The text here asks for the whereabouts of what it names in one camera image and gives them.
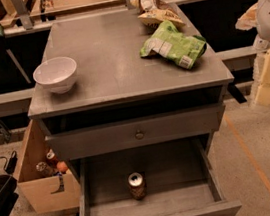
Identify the open grey middle drawer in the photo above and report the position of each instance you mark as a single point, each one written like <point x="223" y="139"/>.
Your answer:
<point x="178" y="177"/>

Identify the yellow chip bag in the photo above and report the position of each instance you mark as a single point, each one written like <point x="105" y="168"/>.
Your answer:
<point x="154" y="12"/>

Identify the green chip bag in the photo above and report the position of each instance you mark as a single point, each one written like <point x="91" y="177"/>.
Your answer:
<point x="174" y="45"/>

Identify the grey metal drawer cabinet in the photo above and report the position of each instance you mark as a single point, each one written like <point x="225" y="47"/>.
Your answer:
<point x="115" y="84"/>

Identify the grey top drawer with knob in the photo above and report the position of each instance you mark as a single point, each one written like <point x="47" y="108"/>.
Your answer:
<point x="102" y="139"/>

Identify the orange soda can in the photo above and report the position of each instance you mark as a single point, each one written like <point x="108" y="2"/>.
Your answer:
<point x="136" y="182"/>

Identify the cardboard box with items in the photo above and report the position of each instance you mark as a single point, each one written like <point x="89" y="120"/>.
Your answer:
<point x="45" y="194"/>

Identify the white ceramic bowl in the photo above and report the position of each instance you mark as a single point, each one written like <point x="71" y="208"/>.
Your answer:
<point x="57" y="75"/>

